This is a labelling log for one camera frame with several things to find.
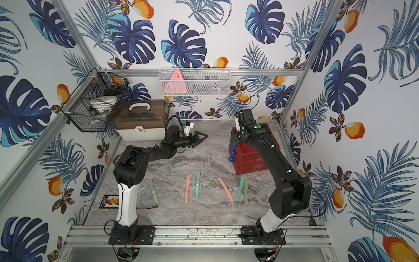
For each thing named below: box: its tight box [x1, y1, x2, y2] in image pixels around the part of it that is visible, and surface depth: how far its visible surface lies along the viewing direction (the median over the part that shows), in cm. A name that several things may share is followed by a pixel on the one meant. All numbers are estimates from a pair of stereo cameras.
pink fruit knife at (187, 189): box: [184, 173, 191, 205], surface depth 90 cm
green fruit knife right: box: [244, 174, 249, 205], surface depth 90 cm
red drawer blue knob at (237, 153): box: [229, 148, 263, 163], surface depth 83 cm
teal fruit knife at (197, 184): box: [195, 170, 201, 201], surface depth 92 cm
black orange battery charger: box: [99, 194, 120, 210], surface depth 85 cm
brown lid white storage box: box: [111, 99, 167, 141], surface depth 102 cm
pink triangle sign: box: [162, 69, 188, 94], surface depth 92 cm
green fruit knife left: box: [148, 177, 161, 206], surface depth 89 cm
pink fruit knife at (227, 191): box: [218, 177, 235, 206], surface depth 90 cm
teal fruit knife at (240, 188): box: [236, 174, 246, 202], surface depth 90 cm
